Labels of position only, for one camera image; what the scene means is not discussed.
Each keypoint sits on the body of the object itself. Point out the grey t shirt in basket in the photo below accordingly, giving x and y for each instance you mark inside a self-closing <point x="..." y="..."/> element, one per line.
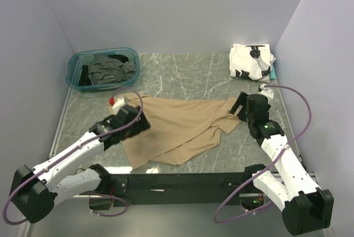
<point x="110" y="69"/>

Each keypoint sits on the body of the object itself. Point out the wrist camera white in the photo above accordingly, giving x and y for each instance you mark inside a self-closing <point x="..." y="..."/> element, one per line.
<point x="268" y="93"/>
<point x="115" y="104"/>

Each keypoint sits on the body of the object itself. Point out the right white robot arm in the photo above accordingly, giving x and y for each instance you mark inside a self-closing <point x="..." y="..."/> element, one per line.
<point x="305" y="207"/>

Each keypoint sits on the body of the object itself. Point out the white printed folded t shirt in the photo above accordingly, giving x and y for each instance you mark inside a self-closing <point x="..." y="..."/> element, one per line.
<point x="251" y="62"/>

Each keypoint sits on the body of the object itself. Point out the teal plastic basket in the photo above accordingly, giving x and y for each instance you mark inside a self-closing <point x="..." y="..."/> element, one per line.
<point x="75" y="68"/>

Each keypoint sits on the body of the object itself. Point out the tan t shirt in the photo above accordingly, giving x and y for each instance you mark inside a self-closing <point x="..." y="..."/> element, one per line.
<point x="179" y="129"/>

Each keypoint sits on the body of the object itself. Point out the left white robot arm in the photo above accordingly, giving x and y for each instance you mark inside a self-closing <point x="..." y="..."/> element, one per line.
<point x="35" y="191"/>

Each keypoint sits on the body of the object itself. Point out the black garment in basket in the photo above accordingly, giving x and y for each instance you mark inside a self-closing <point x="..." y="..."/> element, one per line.
<point x="86" y="60"/>

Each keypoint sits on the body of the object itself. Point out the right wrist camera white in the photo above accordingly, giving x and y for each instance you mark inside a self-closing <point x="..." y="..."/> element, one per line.
<point x="268" y="93"/>

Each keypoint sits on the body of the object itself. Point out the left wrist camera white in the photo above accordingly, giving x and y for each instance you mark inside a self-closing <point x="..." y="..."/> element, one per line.
<point x="115" y="104"/>

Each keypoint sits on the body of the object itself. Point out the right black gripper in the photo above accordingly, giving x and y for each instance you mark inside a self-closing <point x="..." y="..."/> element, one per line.
<point x="241" y="100"/>

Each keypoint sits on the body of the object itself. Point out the black base beam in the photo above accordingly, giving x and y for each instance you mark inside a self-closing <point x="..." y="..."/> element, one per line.
<point x="185" y="188"/>

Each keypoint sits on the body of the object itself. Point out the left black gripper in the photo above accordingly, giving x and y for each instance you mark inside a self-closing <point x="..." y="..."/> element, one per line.
<point x="141" y="124"/>

